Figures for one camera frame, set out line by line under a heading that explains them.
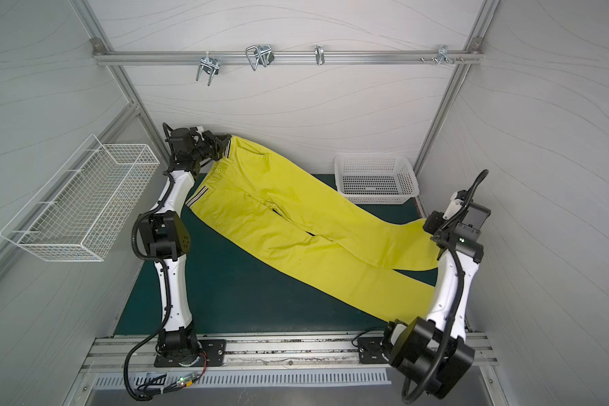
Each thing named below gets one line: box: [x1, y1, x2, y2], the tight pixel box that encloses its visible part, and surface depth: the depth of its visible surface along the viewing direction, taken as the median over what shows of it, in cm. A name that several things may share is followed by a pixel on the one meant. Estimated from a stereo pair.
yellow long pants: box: [185, 137, 443, 322], surface depth 102 cm
